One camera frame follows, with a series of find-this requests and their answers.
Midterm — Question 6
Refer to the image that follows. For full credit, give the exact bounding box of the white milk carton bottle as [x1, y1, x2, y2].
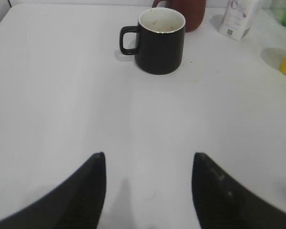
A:
[218, 0, 262, 41]

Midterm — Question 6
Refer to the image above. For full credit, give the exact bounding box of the dark red ceramic mug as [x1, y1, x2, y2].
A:
[166, 0, 206, 32]

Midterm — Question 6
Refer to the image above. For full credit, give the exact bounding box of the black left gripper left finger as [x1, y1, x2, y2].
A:
[0, 152, 106, 229]

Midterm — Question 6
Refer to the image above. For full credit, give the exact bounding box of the black ceramic mug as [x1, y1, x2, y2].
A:
[119, 7, 186, 75]

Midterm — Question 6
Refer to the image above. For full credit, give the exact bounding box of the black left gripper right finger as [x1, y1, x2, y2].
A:
[192, 152, 286, 229]

